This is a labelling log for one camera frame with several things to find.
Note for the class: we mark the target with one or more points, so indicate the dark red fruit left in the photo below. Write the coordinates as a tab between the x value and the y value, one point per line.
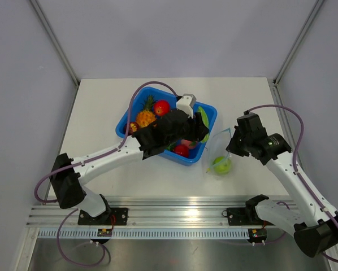
131	128

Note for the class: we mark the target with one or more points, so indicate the red tomato back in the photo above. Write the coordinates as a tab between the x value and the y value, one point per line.
161	107

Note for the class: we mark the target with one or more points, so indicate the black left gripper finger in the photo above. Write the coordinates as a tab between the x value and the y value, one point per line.
190	130
201	130

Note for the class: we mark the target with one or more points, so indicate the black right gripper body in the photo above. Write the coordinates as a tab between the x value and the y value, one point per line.
239	143

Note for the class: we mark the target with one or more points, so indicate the aluminium mounting rail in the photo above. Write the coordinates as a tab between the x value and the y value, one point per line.
177	212

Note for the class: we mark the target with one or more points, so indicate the blue plastic bin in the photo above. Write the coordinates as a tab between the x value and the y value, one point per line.
145	135

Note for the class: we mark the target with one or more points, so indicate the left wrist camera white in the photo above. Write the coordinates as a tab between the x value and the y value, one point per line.
186	103

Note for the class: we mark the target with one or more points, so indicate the pink peach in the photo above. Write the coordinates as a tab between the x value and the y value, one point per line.
190	144

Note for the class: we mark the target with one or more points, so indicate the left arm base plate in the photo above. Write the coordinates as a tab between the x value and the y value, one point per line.
118	216

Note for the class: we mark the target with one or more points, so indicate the orange pineapple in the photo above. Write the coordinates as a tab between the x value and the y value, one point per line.
146	116

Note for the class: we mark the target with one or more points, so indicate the white slotted cable duct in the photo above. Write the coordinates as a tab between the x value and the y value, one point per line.
126	233

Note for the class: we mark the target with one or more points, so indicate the red tomato front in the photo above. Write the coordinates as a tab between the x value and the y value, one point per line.
182	150

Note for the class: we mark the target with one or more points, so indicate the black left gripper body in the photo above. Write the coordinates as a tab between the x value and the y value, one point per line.
174	138

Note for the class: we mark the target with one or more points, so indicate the red tomato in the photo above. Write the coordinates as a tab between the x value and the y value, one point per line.
182	150
161	107

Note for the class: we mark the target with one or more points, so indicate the green apple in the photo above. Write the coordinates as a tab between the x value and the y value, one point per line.
222	165

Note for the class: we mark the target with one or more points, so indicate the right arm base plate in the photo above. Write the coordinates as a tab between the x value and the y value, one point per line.
241	216

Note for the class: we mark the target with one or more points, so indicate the clear zip top bag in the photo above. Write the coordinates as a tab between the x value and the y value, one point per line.
218	147

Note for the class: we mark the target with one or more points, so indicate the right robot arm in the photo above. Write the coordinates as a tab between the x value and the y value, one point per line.
315	227

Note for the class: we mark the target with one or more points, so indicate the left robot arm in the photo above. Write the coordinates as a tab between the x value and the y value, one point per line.
70	176

